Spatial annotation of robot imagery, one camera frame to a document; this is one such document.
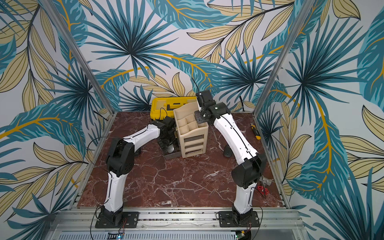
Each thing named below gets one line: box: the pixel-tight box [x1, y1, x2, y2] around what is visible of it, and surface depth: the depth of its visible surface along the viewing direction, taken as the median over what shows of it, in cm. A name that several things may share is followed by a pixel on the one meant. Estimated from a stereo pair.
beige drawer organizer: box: [173, 101, 209, 159], surface depth 84 cm
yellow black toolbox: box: [150, 96, 197, 120], surface depth 102 cm
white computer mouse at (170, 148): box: [167, 144, 175, 154], surface depth 97 cm
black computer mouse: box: [223, 145, 233, 158], surface depth 98 cm
